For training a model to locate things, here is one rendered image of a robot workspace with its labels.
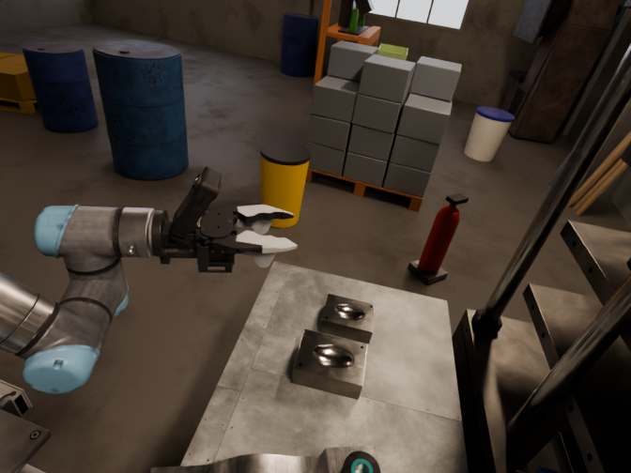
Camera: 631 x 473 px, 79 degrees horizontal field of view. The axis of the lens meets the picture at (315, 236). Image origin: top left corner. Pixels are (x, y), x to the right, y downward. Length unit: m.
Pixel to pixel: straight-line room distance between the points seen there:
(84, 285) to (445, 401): 1.01
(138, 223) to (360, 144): 3.12
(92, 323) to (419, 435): 0.89
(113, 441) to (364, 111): 2.88
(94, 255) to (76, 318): 0.09
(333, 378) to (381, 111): 2.68
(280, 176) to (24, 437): 2.30
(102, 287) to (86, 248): 0.07
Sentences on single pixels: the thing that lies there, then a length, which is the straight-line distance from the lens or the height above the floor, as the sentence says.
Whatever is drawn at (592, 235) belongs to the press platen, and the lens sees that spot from 1.31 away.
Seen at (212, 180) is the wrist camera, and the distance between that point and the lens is 0.54.
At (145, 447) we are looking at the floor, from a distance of 2.04.
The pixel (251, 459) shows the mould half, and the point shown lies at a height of 0.90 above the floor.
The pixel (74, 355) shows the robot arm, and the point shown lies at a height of 1.37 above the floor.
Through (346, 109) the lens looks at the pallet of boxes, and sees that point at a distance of 3.54.
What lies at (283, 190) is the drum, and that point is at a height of 0.36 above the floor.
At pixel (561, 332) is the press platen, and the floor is 1.04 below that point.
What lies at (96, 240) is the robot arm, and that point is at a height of 1.45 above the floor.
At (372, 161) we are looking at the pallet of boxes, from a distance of 3.63.
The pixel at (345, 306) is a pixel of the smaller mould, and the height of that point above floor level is 0.85.
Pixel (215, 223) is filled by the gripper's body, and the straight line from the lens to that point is 0.59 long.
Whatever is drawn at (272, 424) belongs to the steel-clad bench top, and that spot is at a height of 0.80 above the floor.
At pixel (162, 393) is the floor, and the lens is 2.16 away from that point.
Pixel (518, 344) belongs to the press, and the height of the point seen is 0.79.
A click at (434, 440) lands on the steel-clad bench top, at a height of 0.80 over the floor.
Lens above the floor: 1.80
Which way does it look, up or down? 35 degrees down
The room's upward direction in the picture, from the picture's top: 9 degrees clockwise
